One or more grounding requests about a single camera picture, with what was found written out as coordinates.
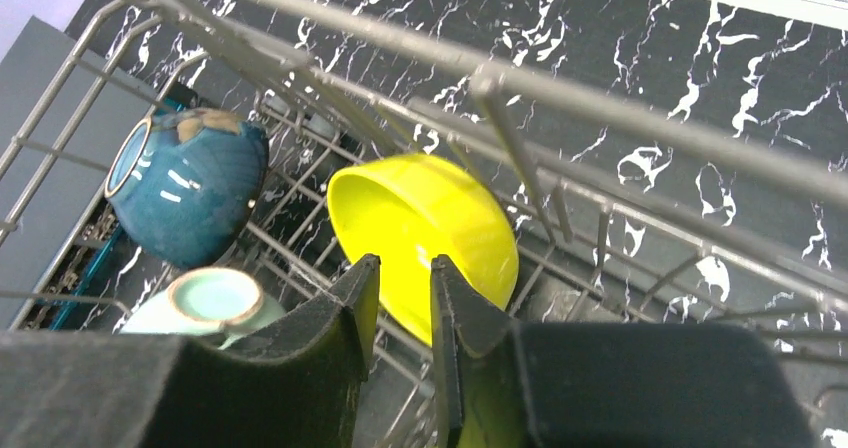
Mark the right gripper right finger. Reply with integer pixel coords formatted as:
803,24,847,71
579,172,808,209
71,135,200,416
430,255,816,447

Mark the yellow rimmed bowl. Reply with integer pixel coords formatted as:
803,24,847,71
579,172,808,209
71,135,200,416
327,153,519,345

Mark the green celadon bowl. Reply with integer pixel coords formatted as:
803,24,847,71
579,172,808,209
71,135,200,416
119,267,286,349

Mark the white square bowl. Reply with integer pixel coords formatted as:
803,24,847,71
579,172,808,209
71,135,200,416
458,353,528,447

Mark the tan interior dark bowl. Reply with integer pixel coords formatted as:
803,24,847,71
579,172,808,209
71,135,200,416
104,108,269,270

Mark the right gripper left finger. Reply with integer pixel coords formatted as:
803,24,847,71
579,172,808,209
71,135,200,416
1,254,380,447

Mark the grey mat blue edge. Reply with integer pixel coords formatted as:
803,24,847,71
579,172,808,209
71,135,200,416
1,18,153,329

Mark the grey wire dish rack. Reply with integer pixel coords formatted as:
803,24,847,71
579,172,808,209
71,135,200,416
1,0,847,447

